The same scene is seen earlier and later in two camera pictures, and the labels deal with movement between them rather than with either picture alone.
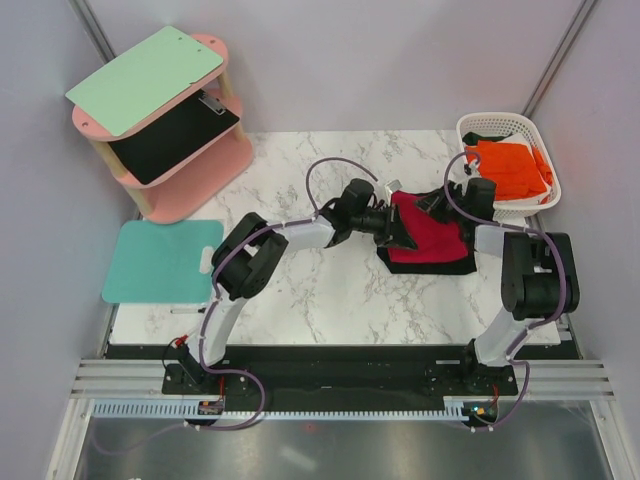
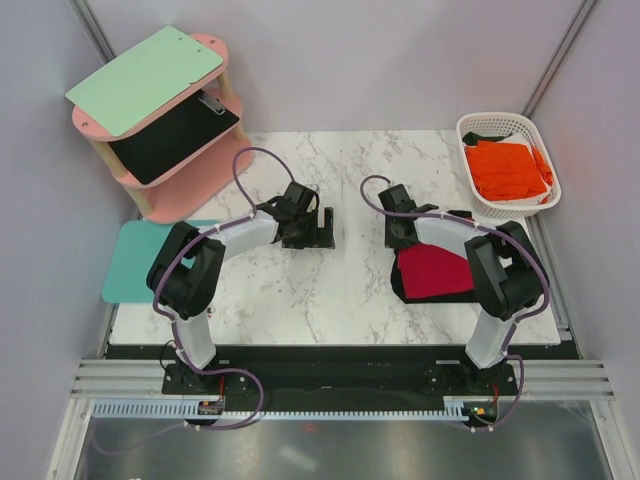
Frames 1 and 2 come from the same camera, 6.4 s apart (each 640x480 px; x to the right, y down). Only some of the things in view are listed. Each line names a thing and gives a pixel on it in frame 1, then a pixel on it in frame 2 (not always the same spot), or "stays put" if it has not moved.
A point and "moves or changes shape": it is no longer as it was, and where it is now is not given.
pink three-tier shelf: x=173 y=194 stays put
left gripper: x=393 y=233 to x=319 y=237
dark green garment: x=471 y=138 stays put
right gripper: x=433 y=203 to x=391 y=241
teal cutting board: x=158 y=262 stays put
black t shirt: x=460 y=265 to x=465 y=296
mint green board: x=137 y=85 stays put
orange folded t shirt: x=517 y=171 stays put
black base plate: x=321 y=381 stays put
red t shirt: x=436 y=239 moves or changes shape
